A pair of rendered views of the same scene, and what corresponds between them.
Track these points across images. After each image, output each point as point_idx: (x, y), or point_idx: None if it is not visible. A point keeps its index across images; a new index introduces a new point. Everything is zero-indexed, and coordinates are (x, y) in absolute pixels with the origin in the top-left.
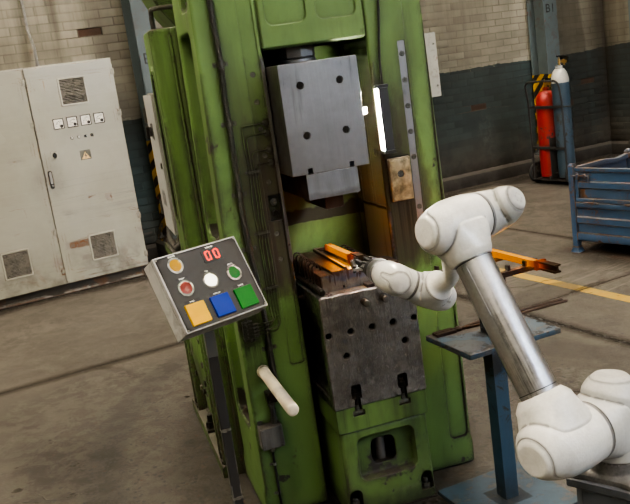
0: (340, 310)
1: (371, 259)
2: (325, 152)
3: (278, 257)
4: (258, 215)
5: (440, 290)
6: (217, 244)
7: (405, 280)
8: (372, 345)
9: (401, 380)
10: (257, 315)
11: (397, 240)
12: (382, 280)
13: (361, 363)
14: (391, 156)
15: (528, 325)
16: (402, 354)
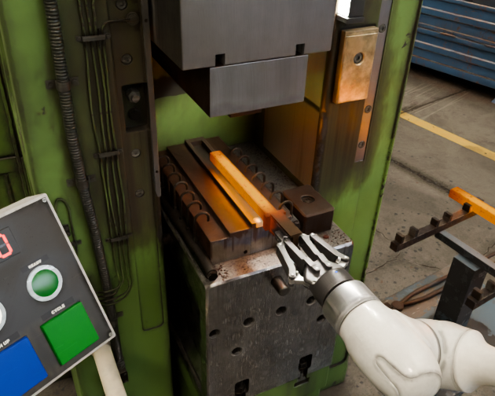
0: (238, 297)
1: (332, 275)
2: (255, 22)
3: (135, 191)
4: (101, 122)
5: (480, 384)
6: (5, 221)
7: (434, 387)
8: (276, 332)
9: (302, 361)
10: (93, 277)
11: (325, 159)
12: (381, 377)
13: (255, 355)
14: (350, 25)
15: None
16: (313, 335)
